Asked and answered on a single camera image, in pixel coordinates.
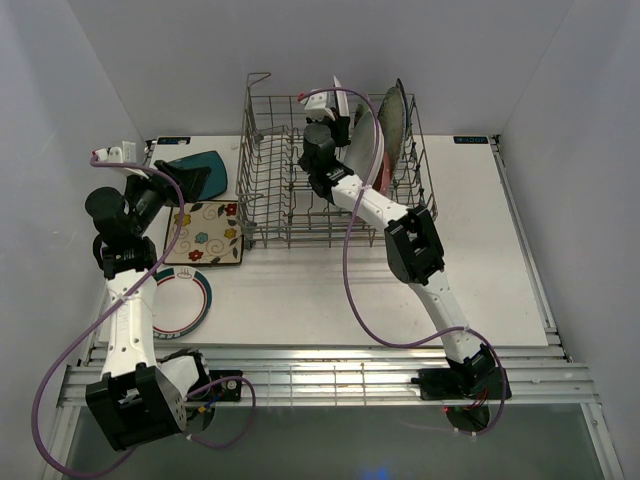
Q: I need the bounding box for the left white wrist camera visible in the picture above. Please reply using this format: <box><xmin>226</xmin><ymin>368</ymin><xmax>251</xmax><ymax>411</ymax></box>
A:
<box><xmin>90</xmin><ymin>140</ymin><xmax>149</xmax><ymax>179</ymax></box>

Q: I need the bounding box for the white oval platter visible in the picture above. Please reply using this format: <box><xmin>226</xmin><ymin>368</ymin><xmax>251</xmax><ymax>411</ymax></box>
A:
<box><xmin>343</xmin><ymin>111</ymin><xmax>384</xmax><ymax>185</ymax></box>

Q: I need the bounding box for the speckled beige round plate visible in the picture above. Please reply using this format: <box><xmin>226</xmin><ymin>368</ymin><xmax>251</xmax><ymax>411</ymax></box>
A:
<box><xmin>378</xmin><ymin>84</ymin><xmax>407</xmax><ymax>174</ymax></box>

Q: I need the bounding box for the mint green flower plate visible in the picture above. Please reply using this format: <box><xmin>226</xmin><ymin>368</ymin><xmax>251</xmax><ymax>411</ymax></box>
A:
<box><xmin>353</xmin><ymin>95</ymin><xmax>373</xmax><ymax>127</ymax></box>

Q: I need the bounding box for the teal square plate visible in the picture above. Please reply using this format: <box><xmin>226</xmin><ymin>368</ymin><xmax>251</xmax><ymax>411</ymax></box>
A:
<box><xmin>168</xmin><ymin>150</ymin><xmax>228</xmax><ymax>201</ymax></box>

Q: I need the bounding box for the round plate red teal rim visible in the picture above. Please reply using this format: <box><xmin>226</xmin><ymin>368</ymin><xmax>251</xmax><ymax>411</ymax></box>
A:
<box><xmin>152</xmin><ymin>266</ymin><xmax>213</xmax><ymax>340</ymax></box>

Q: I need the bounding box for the black square floral plate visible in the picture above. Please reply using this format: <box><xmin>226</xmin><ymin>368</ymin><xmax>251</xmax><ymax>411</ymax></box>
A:
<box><xmin>395</xmin><ymin>77</ymin><xmax>412</xmax><ymax>146</ymax></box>

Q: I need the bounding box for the cream square flower plate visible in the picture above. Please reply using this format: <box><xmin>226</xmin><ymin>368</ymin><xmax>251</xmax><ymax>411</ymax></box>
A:
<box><xmin>164</xmin><ymin>200</ymin><xmax>244</xmax><ymax>267</ymax></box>

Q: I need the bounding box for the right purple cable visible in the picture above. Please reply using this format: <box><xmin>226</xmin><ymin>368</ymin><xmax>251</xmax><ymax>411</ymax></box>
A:
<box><xmin>304</xmin><ymin>87</ymin><xmax>509</xmax><ymax>437</ymax></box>

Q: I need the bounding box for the grey wire dish rack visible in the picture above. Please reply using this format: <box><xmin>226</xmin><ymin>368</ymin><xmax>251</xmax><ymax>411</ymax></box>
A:
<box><xmin>236</xmin><ymin>72</ymin><xmax>438</xmax><ymax>248</ymax></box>

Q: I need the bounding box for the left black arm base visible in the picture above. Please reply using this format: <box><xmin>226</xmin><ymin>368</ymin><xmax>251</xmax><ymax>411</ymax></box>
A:
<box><xmin>194</xmin><ymin>370</ymin><xmax>243</xmax><ymax>405</ymax></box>

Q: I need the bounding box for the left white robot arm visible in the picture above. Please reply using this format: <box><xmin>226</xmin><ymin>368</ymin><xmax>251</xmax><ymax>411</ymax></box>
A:
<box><xmin>85</xmin><ymin>161</ymin><xmax>212</xmax><ymax>451</ymax></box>

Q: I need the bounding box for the right logo sticker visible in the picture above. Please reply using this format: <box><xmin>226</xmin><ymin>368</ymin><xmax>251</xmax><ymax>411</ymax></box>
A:
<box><xmin>453</xmin><ymin>135</ymin><xmax>489</xmax><ymax>145</ymax></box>

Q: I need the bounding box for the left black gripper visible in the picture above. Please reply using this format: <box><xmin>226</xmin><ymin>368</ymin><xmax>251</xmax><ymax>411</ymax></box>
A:
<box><xmin>121</xmin><ymin>160</ymin><xmax>211</xmax><ymax>237</ymax></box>

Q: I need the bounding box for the pink dotted scalloped plate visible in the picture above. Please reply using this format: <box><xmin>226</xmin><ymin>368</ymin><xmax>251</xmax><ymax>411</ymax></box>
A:
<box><xmin>373</xmin><ymin>153</ymin><xmax>391</xmax><ymax>196</ymax></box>

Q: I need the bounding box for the logo sticker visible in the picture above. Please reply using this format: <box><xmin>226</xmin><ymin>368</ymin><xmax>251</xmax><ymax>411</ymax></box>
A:
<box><xmin>156</xmin><ymin>136</ymin><xmax>191</xmax><ymax>146</ymax></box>
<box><xmin>453</xmin><ymin>135</ymin><xmax>489</xmax><ymax>145</ymax></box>

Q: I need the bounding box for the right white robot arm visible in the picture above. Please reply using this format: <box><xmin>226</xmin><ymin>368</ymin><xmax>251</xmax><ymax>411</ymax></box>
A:
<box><xmin>299</xmin><ymin>114</ymin><xmax>510</xmax><ymax>399</ymax></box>

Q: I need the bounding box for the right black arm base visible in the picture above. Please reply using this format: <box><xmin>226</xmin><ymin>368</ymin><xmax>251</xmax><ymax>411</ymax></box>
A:
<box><xmin>411</xmin><ymin>368</ymin><xmax>512</xmax><ymax>400</ymax></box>

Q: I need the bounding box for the left logo sticker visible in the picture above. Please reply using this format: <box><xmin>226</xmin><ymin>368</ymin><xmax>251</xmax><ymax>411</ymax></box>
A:
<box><xmin>156</xmin><ymin>136</ymin><xmax>191</xmax><ymax>146</ymax></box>

